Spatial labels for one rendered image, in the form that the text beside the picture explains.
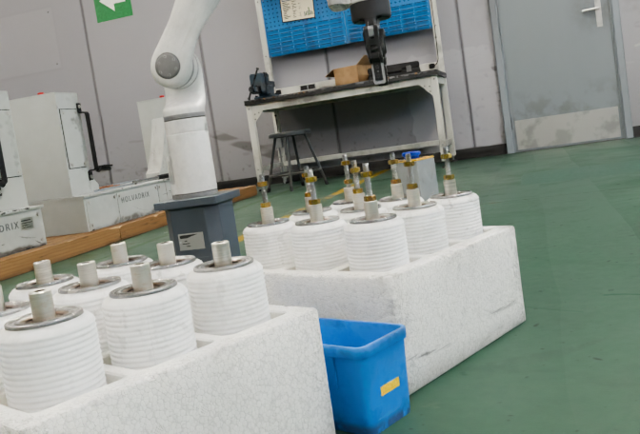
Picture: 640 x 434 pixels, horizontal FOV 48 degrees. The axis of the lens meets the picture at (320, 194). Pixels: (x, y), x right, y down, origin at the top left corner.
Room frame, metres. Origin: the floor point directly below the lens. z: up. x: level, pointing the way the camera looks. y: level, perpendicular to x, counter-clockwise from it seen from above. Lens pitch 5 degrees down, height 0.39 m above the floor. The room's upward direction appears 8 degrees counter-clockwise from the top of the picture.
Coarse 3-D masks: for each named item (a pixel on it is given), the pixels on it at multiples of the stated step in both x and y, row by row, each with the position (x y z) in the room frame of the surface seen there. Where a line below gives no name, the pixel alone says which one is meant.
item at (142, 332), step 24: (120, 312) 0.76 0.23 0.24; (144, 312) 0.76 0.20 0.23; (168, 312) 0.77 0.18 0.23; (120, 336) 0.76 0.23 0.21; (144, 336) 0.76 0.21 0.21; (168, 336) 0.77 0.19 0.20; (192, 336) 0.80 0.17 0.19; (120, 360) 0.76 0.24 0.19; (144, 360) 0.76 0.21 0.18; (168, 360) 0.76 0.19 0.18
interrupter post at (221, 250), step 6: (216, 246) 0.88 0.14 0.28; (222, 246) 0.88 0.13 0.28; (228, 246) 0.88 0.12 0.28; (216, 252) 0.88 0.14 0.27; (222, 252) 0.88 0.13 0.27; (228, 252) 0.88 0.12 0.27; (216, 258) 0.88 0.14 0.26; (222, 258) 0.88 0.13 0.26; (228, 258) 0.88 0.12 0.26; (216, 264) 0.88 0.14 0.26; (222, 264) 0.88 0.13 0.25; (228, 264) 0.88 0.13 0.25
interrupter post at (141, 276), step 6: (138, 264) 0.81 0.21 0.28; (144, 264) 0.80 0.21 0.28; (132, 270) 0.79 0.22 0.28; (138, 270) 0.79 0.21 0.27; (144, 270) 0.79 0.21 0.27; (132, 276) 0.80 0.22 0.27; (138, 276) 0.79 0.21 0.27; (144, 276) 0.79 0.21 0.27; (150, 276) 0.80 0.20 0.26; (132, 282) 0.80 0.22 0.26; (138, 282) 0.79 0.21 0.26; (144, 282) 0.79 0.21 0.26; (150, 282) 0.80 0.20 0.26; (138, 288) 0.79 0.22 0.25; (144, 288) 0.79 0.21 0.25; (150, 288) 0.80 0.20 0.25
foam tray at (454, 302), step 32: (416, 256) 1.14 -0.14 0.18; (448, 256) 1.13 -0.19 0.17; (480, 256) 1.20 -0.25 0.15; (512, 256) 1.29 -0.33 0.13; (288, 288) 1.15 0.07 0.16; (320, 288) 1.11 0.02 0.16; (352, 288) 1.06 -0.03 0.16; (384, 288) 1.02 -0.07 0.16; (416, 288) 1.06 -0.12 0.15; (448, 288) 1.12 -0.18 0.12; (480, 288) 1.19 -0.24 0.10; (512, 288) 1.27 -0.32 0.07; (384, 320) 1.03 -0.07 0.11; (416, 320) 1.05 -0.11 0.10; (448, 320) 1.11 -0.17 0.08; (480, 320) 1.18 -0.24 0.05; (512, 320) 1.26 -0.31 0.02; (416, 352) 1.04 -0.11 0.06; (448, 352) 1.10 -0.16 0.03; (416, 384) 1.03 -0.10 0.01
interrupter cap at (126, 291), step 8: (152, 280) 0.84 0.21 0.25; (160, 280) 0.83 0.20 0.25; (168, 280) 0.83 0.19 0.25; (120, 288) 0.82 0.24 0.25; (128, 288) 0.81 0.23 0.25; (152, 288) 0.78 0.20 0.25; (160, 288) 0.78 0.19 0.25; (168, 288) 0.78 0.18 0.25; (112, 296) 0.78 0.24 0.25; (120, 296) 0.77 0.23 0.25; (128, 296) 0.77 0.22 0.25; (136, 296) 0.77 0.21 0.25
